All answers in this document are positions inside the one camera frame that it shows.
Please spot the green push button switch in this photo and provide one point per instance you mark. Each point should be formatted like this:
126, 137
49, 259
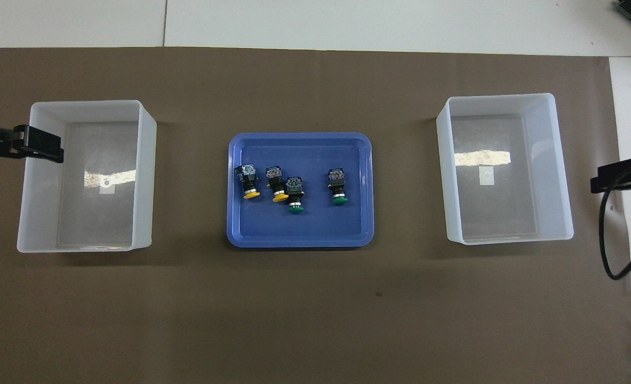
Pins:
294, 189
337, 178

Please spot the blue plastic tray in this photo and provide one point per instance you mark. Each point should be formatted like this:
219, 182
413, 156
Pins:
299, 229

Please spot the translucent white plastic box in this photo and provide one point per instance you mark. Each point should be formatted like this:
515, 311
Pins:
43, 213
550, 160

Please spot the brown table mat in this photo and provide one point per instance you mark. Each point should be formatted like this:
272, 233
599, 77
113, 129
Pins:
315, 298

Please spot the yellow push button switch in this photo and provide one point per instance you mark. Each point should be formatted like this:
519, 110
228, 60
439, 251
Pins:
249, 178
275, 178

